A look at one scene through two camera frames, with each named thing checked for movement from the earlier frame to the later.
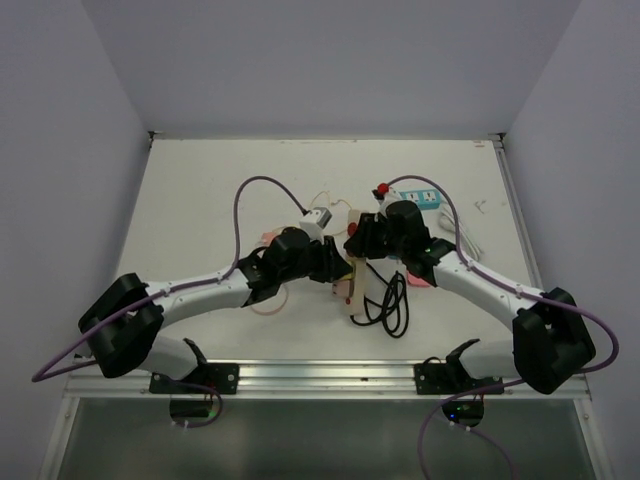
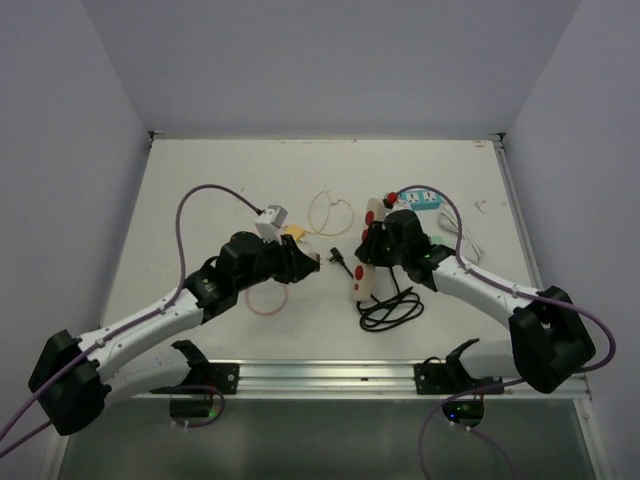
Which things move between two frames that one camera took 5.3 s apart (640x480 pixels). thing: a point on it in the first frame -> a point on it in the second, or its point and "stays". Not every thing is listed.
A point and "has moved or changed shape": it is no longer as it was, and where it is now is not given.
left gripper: [332, 266] -> [296, 265]
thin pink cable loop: [274, 311] stays
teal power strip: [425, 199] stays
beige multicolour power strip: [357, 302] has moved or changed shape
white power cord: [448, 222] stays
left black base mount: [222, 377] stays
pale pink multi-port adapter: [343, 288] has moved or changed shape
